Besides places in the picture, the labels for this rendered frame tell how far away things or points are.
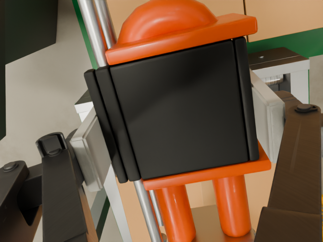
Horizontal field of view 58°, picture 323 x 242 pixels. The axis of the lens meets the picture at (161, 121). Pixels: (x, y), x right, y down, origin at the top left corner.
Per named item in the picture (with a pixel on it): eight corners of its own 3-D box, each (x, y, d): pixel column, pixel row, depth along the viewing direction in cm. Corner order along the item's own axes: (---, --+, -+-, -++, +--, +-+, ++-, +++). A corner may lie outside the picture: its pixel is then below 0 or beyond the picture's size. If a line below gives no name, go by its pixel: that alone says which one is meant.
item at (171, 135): (250, 133, 21) (273, 171, 16) (150, 151, 22) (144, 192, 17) (235, 11, 18) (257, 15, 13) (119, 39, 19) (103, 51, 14)
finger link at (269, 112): (267, 104, 12) (285, 101, 12) (235, 66, 19) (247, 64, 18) (271, 165, 13) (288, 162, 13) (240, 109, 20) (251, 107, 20)
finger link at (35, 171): (73, 204, 12) (9, 214, 13) (99, 147, 17) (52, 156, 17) (62, 175, 12) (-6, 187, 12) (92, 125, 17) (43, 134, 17)
